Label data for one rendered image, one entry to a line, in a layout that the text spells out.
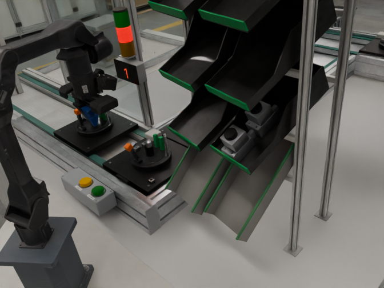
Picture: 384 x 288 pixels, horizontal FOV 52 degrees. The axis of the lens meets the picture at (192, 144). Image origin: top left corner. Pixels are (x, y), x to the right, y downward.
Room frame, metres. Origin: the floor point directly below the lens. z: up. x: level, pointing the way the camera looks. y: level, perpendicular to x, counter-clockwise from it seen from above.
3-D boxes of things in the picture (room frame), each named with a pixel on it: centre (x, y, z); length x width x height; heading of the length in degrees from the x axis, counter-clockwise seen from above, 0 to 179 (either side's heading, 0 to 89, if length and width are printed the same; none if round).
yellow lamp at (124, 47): (1.30, 0.18, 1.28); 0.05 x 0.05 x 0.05
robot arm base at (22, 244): (0.68, 0.40, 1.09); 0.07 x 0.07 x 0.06; 79
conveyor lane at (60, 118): (1.32, 0.32, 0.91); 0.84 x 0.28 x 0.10; 43
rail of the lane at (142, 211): (1.18, 0.44, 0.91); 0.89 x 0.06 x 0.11; 43
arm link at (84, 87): (0.91, 0.25, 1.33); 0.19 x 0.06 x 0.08; 43
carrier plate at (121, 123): (1.33, 0.37, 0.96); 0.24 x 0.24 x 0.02; 43
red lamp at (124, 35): (1.30, 0.18, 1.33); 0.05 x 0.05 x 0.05
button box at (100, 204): (1.00, 0.35, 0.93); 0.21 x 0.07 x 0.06; 43
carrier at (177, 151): (1.08, 0.14, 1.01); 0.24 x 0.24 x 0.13; 43
